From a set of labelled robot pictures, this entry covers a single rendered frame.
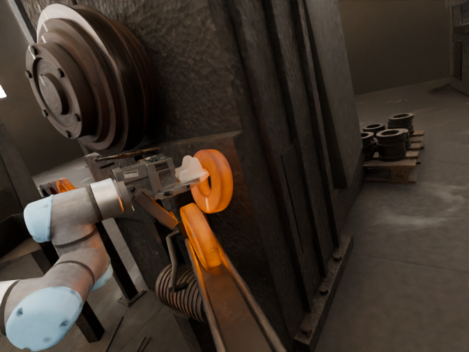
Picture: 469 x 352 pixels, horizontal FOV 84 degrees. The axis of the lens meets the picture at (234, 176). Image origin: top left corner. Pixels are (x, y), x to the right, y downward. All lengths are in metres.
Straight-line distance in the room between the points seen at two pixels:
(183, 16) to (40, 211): 0.58
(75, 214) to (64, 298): 0.15
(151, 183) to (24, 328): 0.29
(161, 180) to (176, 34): 0.44
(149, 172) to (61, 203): 0.16
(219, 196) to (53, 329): 0.35
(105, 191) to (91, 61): 0.44
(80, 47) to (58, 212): 0.50
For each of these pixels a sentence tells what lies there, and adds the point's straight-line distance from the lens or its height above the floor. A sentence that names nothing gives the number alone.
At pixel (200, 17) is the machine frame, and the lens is 0.78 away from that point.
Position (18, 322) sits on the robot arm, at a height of 0.80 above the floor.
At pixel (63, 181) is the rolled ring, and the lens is 1.67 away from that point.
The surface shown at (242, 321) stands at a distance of 0.48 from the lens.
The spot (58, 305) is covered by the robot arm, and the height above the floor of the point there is 0.79.
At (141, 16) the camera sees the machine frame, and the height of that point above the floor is 1.25.
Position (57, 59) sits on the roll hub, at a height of 1.18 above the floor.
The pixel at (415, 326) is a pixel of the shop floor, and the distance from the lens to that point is 1.30.
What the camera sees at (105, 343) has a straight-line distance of 1.65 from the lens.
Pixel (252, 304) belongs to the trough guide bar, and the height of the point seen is 0.71.
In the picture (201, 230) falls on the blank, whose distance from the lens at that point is 0.53.
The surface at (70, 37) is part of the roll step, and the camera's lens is 0.93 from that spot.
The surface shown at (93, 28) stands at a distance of 0.87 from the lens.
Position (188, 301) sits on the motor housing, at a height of 0.50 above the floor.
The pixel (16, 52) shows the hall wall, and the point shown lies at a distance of 11.90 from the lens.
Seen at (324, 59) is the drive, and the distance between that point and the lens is 1.40.
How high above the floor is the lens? 1.00
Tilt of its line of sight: 19 degrees down
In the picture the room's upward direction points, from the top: 17 degrees counter-clockwise
